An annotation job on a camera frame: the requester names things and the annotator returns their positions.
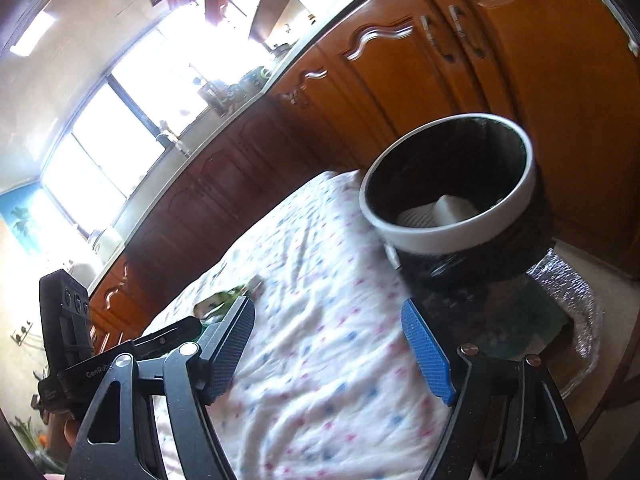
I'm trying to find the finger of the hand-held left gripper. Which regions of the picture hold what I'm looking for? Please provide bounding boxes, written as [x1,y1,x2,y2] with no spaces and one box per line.
[134,316,203,362]

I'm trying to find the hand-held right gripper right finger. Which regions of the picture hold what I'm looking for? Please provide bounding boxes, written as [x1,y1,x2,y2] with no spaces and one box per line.
[401,298,588,480]

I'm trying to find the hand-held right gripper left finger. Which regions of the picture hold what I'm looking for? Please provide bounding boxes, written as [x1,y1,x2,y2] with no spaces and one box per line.
[65,296,257,480]

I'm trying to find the green carton box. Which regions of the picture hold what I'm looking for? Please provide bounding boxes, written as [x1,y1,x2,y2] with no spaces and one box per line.
[195,285,251,319]

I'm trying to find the black trash bin white rim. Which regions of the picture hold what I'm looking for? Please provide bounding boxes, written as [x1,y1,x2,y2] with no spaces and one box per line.
[359,114,554,294]

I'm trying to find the white foam fruit net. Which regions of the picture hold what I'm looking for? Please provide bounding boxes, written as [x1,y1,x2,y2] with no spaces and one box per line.
[397,195,482,229]

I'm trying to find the person's left hand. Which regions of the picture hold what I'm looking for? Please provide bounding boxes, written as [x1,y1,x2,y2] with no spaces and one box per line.
[63,417,84,449]

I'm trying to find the dark stand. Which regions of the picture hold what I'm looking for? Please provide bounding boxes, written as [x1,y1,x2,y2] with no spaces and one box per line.
[415,280,576,362]

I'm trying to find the white floral tablecloth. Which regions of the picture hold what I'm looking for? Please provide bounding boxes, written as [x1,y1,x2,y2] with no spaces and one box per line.
[142,170,452,480]

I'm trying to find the white pot with lid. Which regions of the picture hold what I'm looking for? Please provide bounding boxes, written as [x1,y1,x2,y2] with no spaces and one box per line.
[91,227,124,265]

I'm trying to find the silver foil sheet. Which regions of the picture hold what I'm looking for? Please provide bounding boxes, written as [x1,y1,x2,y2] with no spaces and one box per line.
[525,247,607,397]

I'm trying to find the chrome sink faucet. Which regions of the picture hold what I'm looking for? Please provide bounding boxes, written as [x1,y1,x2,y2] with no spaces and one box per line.
[156,120,192,157]

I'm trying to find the kitchen window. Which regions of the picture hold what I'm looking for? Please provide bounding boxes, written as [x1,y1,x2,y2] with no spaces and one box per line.
[42,10,281,242]

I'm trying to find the utensil rack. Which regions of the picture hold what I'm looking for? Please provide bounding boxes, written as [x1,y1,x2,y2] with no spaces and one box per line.
[207,82,237,117]

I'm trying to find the wooden lower kitchen cabinets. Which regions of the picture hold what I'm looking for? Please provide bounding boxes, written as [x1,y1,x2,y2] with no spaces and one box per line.
[87,0,640,357]

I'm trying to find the ceiling light panel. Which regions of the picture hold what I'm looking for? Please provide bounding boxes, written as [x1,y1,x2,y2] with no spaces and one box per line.
[10,12,56,57]

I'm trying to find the speckled kitchen countertop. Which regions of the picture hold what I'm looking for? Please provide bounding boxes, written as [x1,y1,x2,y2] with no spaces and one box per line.
[87,0,417,292]

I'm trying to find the blue wall poster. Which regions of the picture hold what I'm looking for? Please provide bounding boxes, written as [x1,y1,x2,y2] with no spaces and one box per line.
[0,182,44,257]

